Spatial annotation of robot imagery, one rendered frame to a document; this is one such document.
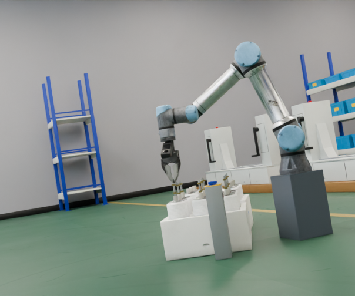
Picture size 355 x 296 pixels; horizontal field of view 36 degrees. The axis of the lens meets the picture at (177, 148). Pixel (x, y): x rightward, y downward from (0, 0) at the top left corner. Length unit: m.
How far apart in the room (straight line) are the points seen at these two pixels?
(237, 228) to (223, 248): 0.16
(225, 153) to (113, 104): 2.60
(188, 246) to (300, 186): 0.58
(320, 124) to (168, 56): 4.65
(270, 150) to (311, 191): 3.20
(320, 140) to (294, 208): 2.67
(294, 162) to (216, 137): 4.50
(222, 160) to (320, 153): 2.11
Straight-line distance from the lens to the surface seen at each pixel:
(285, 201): 2.62
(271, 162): 5.79
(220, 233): 2.37
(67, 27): 9.10
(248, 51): 2.51
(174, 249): 2.53
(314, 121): 5.23
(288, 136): 2.47
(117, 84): 9.05
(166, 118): 2.56
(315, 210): 2.62
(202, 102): 2.66
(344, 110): 8.94
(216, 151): 7.05
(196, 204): 2.53
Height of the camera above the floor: 0.43
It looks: 2 degrees up
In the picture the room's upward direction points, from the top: 9 degrees counter-clockwise
